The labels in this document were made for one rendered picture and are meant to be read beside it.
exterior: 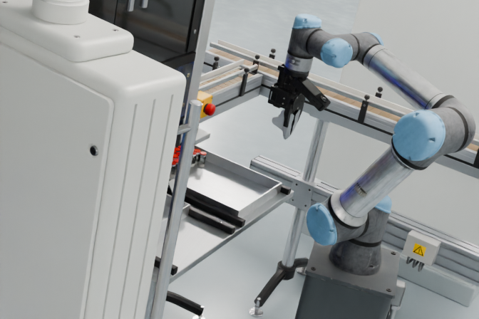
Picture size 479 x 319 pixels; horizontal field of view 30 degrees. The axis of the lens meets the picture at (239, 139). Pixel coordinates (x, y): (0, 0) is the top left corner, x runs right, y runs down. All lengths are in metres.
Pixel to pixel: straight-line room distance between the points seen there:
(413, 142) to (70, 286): 0.92
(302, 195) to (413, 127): 1.52
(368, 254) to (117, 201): 1.17
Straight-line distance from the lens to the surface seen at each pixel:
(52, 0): 1.60
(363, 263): 2.58
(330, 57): 2.37
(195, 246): 2.36
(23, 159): 1.66
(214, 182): 2.69
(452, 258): 3.47
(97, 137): 1.50
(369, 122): 3.38
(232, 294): 3.81
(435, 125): 2.15
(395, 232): 3.51
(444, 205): 4.06
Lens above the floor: 2.08
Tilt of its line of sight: 23 degrees down
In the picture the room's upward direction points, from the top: 12 degrees clockwise
